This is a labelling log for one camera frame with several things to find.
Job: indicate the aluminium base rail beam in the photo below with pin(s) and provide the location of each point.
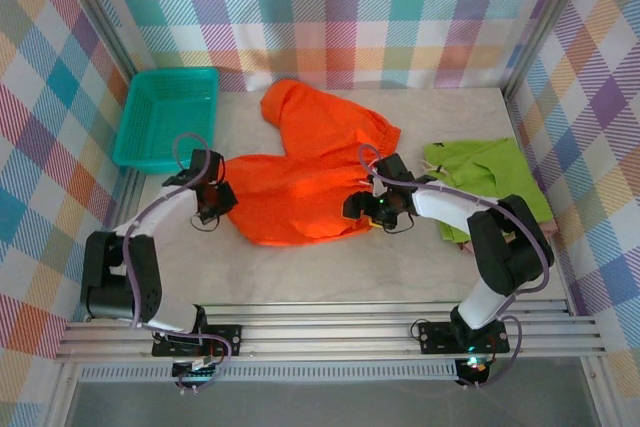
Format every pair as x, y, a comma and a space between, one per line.
325, 337

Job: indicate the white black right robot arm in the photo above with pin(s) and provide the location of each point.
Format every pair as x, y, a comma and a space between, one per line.
505, 257

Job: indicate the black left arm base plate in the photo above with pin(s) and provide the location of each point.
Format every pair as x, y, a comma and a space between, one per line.
225, 334

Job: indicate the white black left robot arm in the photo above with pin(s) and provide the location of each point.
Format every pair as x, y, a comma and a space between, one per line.
120, 277

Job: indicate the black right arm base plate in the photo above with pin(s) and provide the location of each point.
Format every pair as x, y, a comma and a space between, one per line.
435, 334

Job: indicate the lime green shorts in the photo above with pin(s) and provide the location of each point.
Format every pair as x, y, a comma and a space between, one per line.
480, 162

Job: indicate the aluminium frame post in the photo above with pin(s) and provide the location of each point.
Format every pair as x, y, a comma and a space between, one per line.
100, 12
551, 12

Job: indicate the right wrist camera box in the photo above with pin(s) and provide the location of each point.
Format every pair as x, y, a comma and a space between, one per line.
395, 167

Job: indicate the pink shorts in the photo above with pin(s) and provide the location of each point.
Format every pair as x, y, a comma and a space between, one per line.
550, 229

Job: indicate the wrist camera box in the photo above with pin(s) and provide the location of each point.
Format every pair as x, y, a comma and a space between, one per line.
395, 167
207, 164

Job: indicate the teal plastic basket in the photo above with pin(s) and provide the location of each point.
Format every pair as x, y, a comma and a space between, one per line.
165, 112

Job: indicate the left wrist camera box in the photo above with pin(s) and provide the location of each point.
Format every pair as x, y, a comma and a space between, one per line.
207, 164

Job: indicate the orange shorts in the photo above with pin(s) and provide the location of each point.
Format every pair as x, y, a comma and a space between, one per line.
310, 172

